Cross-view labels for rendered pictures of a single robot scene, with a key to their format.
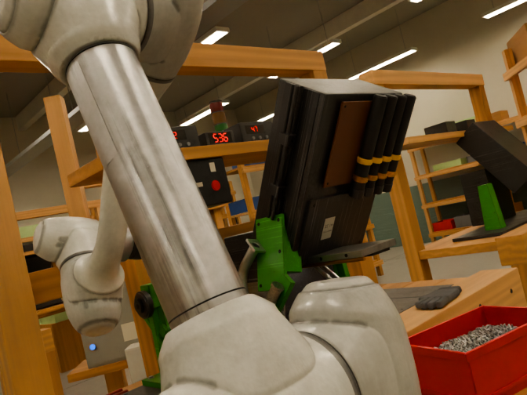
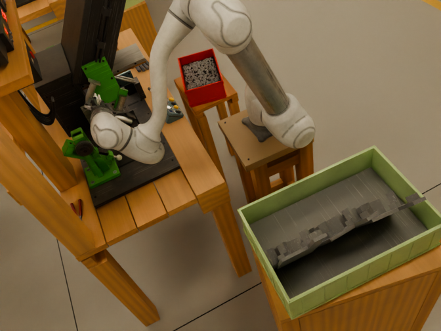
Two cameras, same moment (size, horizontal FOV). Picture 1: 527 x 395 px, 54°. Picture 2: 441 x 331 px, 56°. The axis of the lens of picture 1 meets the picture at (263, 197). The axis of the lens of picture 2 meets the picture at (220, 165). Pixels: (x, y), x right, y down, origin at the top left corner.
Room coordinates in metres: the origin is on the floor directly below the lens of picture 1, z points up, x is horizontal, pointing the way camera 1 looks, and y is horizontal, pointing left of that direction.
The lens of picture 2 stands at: (0.27, 1.25, 2.30)
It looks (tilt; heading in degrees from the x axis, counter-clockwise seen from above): 49 degrees down; 301
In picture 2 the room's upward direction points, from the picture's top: 17 degrees counter-clockwise
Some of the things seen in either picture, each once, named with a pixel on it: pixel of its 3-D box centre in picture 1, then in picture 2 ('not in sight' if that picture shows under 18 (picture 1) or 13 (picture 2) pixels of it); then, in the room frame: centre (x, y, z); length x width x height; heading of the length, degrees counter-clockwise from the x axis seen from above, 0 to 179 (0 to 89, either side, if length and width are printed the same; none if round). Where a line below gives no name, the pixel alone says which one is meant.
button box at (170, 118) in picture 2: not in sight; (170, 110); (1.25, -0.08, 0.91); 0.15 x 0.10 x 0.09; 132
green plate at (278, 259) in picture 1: (278, 251); (101, 77); (1.50, -0.01, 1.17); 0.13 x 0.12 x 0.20; 132
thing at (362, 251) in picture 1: (327, 256); (105, 67); (1.57, -0.15, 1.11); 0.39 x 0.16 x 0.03; 42
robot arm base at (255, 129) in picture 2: not in sight; (264, 117); (0.75, -0.08, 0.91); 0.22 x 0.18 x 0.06; 136
